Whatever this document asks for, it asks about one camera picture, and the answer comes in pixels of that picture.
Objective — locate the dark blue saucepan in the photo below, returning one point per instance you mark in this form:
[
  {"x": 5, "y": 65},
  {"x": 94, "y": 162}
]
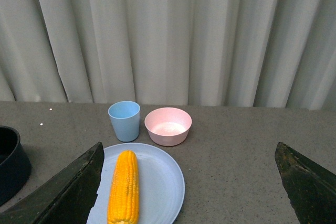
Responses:
[{"x": 15, "y": 164}]

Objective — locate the light blue cup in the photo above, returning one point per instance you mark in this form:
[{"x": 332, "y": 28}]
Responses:
[{"x": 125, "y": 120}]

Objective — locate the white curtain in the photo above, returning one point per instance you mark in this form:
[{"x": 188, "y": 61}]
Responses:
[{"x": 268, "y": 53}]

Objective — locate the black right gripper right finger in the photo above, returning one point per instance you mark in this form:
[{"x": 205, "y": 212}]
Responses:
[{"x": 309, "y": 186}]

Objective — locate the pink bowl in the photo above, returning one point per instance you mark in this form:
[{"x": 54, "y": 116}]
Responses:
[{"x": 168, "y": 126}]

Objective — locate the light blue plate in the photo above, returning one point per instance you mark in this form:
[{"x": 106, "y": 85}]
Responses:
[{"x": 162, "y": 185}]

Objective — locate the yellow corn cob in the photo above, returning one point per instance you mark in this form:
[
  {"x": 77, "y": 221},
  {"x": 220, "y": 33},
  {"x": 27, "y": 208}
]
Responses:
[{"x": 124, "y": 199}]

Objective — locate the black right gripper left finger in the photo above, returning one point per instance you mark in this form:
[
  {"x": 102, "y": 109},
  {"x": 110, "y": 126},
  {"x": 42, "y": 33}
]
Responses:
[{"x": 67, "y": 197}]

